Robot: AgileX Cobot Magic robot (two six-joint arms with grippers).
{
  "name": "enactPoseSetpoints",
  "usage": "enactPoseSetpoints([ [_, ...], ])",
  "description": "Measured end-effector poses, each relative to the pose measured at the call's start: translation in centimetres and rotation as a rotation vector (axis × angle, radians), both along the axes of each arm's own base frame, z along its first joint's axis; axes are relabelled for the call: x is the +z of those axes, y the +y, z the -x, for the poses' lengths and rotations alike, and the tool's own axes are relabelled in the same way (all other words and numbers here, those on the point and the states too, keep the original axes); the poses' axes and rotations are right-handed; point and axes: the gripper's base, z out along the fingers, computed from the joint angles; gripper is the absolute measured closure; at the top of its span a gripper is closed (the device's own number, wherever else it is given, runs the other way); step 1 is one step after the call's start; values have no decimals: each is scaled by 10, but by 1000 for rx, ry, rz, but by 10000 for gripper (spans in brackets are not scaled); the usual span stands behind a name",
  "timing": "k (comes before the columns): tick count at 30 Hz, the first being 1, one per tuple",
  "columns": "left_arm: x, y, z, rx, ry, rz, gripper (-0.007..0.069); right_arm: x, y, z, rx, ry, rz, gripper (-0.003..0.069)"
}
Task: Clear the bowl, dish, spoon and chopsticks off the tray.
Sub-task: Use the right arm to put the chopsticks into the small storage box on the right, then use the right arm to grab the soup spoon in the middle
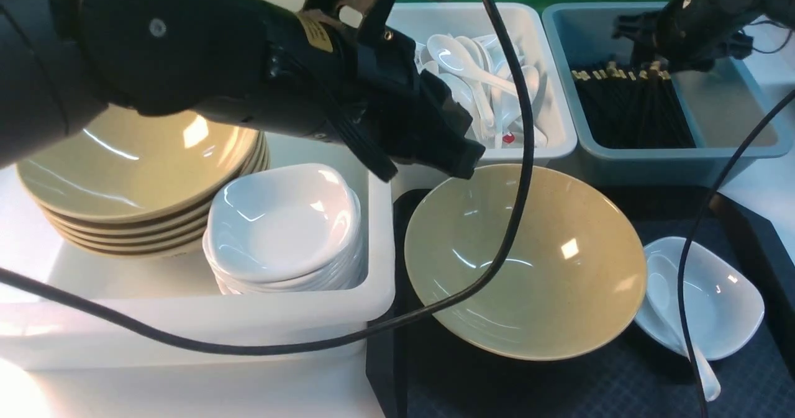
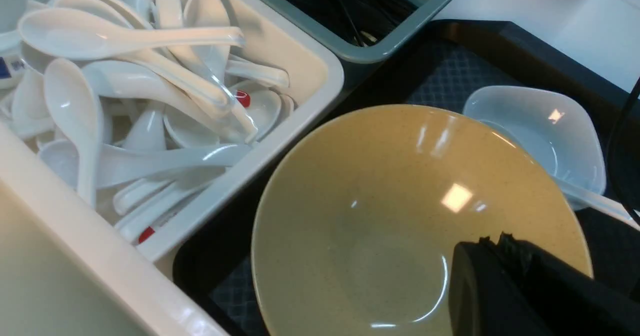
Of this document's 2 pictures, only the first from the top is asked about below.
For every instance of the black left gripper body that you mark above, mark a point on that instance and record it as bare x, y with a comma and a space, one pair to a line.
387, 112

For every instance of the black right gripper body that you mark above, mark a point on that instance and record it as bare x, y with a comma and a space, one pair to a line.
691, 35

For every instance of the yellow noodle bowl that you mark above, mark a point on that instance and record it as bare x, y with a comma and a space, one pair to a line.
574, 279

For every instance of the white ceramic soup spoon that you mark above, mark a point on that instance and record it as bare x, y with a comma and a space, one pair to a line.
660, 294

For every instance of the white square sauce dish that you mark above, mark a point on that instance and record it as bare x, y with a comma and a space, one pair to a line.
723, 308

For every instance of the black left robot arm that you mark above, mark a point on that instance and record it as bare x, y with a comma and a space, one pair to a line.
333, 72

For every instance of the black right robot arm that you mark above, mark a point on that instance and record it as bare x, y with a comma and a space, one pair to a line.
780, 11

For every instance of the stacked yellow bowl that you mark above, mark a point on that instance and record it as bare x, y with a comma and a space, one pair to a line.
180, 247
126, 167
186, 236
187, 212
105, 243

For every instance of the bottom stacked yellow bowl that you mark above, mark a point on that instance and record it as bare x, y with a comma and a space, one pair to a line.
180, 247

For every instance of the top stacked yellow bowl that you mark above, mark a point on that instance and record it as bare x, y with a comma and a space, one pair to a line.
126, 167

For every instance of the blue-grey chopstick bin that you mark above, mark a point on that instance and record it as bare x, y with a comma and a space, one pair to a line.
721, 105

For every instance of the bundle of black chopsticks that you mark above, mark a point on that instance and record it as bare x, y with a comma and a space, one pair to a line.
632, 106

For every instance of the stack of white sauce dishes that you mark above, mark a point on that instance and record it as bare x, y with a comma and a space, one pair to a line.
287, 230

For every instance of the black textured serving tray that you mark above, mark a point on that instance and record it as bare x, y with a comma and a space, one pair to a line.
424, 371

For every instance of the large white plastic bin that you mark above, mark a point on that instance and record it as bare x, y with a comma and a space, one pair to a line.
176, 294

